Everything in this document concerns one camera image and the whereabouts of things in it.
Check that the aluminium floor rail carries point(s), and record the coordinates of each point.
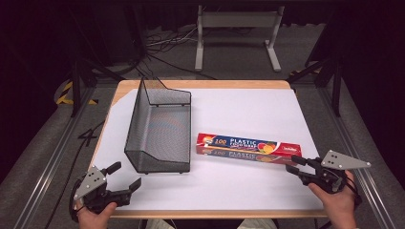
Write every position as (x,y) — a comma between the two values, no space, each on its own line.
(54,159)
(356,143)

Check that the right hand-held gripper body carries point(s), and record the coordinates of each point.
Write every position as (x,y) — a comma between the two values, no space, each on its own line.
(328,179)

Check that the red plastic wrap box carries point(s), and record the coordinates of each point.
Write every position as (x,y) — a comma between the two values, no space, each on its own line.
(242,147)

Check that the grey metal stand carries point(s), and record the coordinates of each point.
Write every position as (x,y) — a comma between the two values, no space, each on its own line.
(238,19)

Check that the black metal stand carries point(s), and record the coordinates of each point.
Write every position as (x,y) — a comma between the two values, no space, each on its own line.
(336,86)
(75,86)

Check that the person's left hand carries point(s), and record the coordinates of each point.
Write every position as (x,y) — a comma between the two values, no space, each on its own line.
(94,220)

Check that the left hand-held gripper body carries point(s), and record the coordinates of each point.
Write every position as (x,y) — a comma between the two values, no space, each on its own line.
(90,184)

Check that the white table mat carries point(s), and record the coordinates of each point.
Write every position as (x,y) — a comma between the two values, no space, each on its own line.
(248,111)

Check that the person's right hand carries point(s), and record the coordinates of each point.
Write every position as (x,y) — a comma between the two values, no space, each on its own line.
(340,206)

